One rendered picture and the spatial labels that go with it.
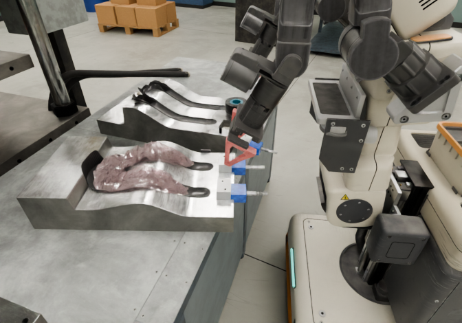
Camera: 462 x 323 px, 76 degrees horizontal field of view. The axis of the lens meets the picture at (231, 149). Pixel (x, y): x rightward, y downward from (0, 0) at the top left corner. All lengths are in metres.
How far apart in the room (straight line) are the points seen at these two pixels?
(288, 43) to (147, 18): 5.15
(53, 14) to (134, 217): 1.04
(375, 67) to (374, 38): 0.05
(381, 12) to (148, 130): 0.78
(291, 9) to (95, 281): 0.65
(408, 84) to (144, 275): 0.64
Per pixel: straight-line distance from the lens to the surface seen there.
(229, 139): 0.59
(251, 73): 0.57
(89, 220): 0.82
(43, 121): 1.44
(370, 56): 0.55
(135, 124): 1.08
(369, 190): 0.94
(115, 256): 0.77
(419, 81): 0.61
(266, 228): 1.82
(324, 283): 1.34
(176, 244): 0.76
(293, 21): 0.54
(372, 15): 0.56
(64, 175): 0.86
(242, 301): 1.57
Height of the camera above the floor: 1.40
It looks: 36 degrees down
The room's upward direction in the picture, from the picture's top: straight up
